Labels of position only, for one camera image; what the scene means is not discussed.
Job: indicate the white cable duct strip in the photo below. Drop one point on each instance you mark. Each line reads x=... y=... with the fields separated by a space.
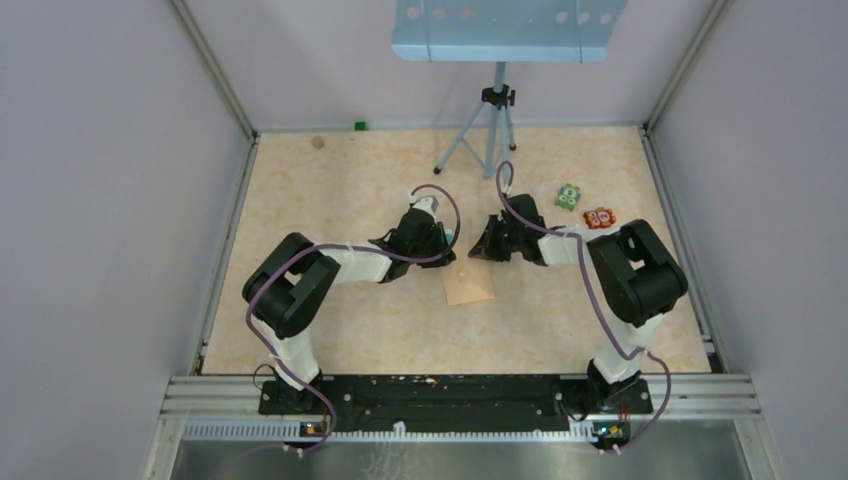
x=289 y=431

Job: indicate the green toy block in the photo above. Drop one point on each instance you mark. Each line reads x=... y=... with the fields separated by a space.
x=568 y=197

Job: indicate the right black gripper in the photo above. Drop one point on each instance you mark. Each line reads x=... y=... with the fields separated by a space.
x=487 y=248

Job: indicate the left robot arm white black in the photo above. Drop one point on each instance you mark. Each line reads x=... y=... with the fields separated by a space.
x=285 y=293

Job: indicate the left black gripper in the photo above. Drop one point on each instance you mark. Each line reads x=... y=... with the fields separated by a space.
x=437 y=233

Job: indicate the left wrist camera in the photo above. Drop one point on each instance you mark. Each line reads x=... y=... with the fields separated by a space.
x=426 y=203

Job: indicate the red toy block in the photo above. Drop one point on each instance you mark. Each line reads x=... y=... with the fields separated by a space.
x=599 y=218

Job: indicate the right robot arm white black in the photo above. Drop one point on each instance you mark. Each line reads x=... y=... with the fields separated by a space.
x=631 y=279

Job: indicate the peach envelope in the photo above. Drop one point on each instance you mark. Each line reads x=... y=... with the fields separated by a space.
x=467 y=280

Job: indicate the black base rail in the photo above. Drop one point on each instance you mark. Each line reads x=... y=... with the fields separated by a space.
x=499 y=403

